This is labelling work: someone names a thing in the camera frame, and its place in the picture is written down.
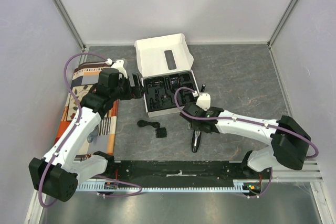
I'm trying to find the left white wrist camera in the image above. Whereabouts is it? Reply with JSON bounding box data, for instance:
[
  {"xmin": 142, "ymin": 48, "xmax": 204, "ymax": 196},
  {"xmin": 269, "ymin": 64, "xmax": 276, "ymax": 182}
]
[{"xmin": 105, "ymin": 58, "xmax": 128, "ymax": 79}]

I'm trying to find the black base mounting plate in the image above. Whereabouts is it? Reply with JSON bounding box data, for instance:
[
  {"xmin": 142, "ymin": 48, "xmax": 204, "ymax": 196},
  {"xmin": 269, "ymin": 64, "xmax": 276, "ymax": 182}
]
[{"xmin": 101, "ymin": 161, "xmax": 271, "ymax": 186}]

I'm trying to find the black power cable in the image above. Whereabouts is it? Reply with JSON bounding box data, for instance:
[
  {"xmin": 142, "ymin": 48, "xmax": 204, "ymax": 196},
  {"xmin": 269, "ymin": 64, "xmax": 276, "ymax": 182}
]
[{"xmin": 137, "ymin": 119, "xmax": 161, "ymax": 129}]

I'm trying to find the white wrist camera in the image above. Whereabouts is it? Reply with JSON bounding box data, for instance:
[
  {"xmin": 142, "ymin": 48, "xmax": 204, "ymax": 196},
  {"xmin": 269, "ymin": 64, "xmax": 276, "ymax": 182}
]
[
  {"xmin": 105, "ymin": 58, "xmax": 128, "ymax": 79},
  {"xmin": 192, "ymin": 91, "xmax": 211, "ymax": 111}
]

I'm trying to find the black comb guard attachment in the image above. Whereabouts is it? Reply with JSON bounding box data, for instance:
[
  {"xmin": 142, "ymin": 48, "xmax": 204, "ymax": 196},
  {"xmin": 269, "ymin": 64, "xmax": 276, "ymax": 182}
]
[{"xmin": 155, "ymin": 127, "xmax": 167, "ymax": 138}]

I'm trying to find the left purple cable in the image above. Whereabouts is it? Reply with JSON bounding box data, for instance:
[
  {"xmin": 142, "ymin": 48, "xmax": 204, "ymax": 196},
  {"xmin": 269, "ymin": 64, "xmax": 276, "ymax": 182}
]
[{"xmin": 38, "ymin": 52, "xmax": 143, "ymax": 208}]

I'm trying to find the colourful patchwork cloth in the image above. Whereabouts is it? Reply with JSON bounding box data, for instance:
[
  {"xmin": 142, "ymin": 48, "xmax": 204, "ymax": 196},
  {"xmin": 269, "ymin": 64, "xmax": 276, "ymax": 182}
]
[{"xmin": 55, "ymin": 62, "xmax": 119, "ymax": 161}]

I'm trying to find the white clipper kit box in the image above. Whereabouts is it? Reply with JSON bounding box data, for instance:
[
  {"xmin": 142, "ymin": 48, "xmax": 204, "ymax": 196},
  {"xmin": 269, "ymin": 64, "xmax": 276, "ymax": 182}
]
[{"xmin": 134, "ymin": 33, "xmax": 199, "ymax": 118}]

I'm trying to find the grey slotted cable duct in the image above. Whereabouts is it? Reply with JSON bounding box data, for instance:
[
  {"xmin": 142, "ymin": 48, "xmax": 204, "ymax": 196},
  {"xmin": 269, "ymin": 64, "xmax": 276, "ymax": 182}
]
[{"xmin": 76, "ymin": 179, "xmax": 249, "ymax": 193}]

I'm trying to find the black cylindrical battery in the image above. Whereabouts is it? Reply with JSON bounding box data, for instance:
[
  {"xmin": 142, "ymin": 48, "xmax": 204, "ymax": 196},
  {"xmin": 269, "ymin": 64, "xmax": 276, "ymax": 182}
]
[{"xmin": 201, "ymin": 84, "xmax": 206, "ymax": 93}]

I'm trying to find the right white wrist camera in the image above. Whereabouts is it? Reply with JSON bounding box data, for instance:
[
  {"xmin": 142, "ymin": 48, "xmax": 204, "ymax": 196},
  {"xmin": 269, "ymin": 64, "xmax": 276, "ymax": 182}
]
[{"xmin": 192, "ymin": 91, "xmax": 211, "ymax": 111}]

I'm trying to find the black silver hair clipper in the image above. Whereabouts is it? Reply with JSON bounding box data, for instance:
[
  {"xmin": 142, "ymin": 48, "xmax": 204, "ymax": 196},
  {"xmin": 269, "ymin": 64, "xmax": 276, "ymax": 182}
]
[{"xmin": 188, "ymin": 123, "xmax": 202, "ymax": 153}]

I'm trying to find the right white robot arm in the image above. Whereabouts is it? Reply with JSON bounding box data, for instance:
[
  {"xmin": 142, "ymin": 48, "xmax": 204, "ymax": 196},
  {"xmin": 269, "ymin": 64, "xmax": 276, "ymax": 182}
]
[{"xmin": 180, "ymin": 103, "xmax": 311, "ymax": 179}]

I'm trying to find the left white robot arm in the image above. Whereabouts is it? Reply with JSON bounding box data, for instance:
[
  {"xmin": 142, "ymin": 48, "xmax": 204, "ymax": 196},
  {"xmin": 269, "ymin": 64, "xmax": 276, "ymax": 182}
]
[{"xmin": 28, "ymin": 67, "xmax": 143, "ymax": 208}]

